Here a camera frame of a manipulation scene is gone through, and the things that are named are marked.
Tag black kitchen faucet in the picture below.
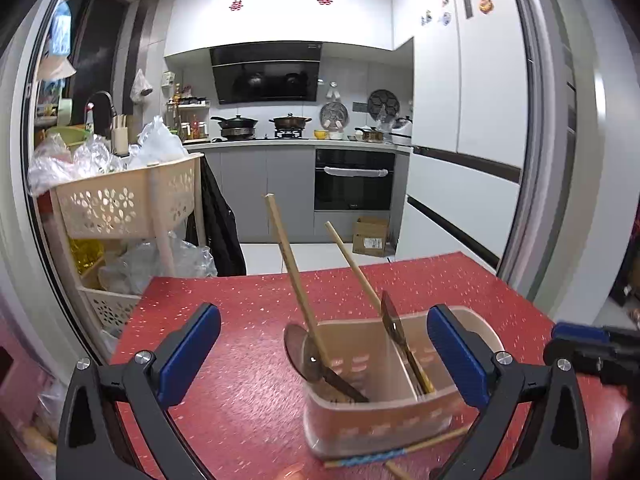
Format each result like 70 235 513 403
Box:
86 90 117 139

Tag pink utensil holder caddy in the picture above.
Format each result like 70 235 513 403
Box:
301 304 507 463

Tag blue patterned bamboo chopstick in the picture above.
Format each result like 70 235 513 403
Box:
323 425 471 469

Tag black jacket hanging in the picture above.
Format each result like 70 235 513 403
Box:
201 157 246 278

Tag bamboo chopstick on table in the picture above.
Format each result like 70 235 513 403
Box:
384 460 412 480

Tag beige perforated storage cart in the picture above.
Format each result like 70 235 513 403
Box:
50 153 205 332

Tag cardboard box on floor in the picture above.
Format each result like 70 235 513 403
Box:
352 217 388 257

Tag black built-in oven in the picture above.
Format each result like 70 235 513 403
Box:
314 148 395 211

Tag clear plastic bags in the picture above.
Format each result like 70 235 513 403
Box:
27 116 189 197

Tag black wok on stove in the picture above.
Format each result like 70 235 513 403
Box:
210 114 258 140

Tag green bowl on counter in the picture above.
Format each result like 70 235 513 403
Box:
46 126 89 151

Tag brown pan on stove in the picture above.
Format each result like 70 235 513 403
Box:
269 113 311 139

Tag black range hood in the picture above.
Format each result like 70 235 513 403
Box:
209 41 323 105

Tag white refrigerator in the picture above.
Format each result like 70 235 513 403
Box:
393 0 528 271

